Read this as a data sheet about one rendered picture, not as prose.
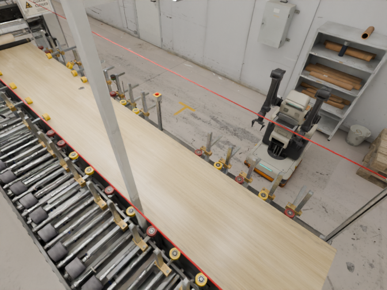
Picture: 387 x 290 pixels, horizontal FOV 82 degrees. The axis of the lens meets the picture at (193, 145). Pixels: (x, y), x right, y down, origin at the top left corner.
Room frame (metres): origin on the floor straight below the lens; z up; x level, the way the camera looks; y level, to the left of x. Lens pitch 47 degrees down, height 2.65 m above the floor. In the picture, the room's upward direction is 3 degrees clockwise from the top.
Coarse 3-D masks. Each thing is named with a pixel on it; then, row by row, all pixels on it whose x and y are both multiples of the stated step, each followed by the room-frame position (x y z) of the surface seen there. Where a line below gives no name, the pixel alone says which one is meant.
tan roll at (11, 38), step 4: (24, 32) 3.87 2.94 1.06; (28, 32) 3.90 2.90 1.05; (0, 36) 3.58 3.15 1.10; (4, 36) 3.61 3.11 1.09; (8, 36) 3.64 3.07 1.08; (12, 36) 3.67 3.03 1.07; (16, 36) 3.75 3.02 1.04; (0, 40) 3.53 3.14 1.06; (4, 40) 3.57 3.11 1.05; (8, 40) 3.61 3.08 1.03; (12, 40) 3.66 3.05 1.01; (0, 44) 3.52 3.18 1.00
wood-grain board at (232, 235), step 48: (48, 96) 2.34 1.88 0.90; (96, 144) 1.55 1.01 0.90; (144, 144) 1.58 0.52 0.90; (144, 192) 1.02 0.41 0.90; (192, 192) 1.04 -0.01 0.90; (240, 192) 1.06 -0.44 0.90; (192, 240) 0.62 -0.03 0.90; (240, 240) 0.64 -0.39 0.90; (288, 240) 0.66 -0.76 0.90; (240, 288) 0.32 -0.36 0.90; (288, 288) 0.34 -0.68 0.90
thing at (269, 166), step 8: (256, 144) 2.26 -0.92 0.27; (264, 144) 2.26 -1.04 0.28; (256, 152) 2.09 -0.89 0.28; (264, 152) 2.10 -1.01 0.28; (304, 152) 2.14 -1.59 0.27; (248, 160) 2.02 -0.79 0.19; (264, 160) 1.96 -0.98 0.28; (272, 160) 1.97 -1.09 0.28; (280, 160) 1.98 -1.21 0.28; (288, 160) 1.98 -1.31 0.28; (296, 160) 1.99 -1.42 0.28; (256, 168) 1.94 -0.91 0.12; (264, 168) 1.87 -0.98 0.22; (272, 168) 1.83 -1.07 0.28; (280, 168) 1.84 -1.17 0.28; (288, 168) 1.84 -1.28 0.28; (296, 168) 1.99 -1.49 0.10; (264, 176) 1.83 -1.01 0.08; (272, 176) 1.78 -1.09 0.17; (288, 176) 1.72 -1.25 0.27; (280, 184) 1.69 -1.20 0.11
